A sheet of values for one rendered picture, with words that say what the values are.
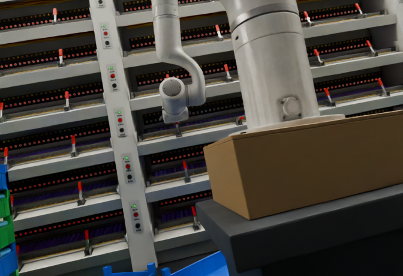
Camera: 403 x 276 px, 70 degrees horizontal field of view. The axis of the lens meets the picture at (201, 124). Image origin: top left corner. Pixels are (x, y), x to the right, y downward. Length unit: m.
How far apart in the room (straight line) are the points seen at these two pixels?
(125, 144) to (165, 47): 0.45
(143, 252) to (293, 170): 0.95
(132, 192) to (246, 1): 0.90
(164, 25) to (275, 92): 0.62
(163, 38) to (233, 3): 0.50
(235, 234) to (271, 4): 0.35
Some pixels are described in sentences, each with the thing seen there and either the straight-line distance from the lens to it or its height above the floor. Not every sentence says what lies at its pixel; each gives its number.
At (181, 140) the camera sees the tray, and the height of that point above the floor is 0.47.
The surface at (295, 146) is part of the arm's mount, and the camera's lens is 0.38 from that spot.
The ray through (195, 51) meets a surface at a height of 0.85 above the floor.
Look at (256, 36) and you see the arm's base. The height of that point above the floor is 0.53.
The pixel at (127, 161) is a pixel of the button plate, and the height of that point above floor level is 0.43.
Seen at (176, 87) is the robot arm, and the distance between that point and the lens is 0.94.
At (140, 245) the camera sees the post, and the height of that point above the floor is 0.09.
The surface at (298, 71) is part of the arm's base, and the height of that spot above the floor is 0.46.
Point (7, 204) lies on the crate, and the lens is 1.08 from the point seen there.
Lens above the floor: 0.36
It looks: 8 degrees up
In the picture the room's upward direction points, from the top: 12 degrees counter-clockwise
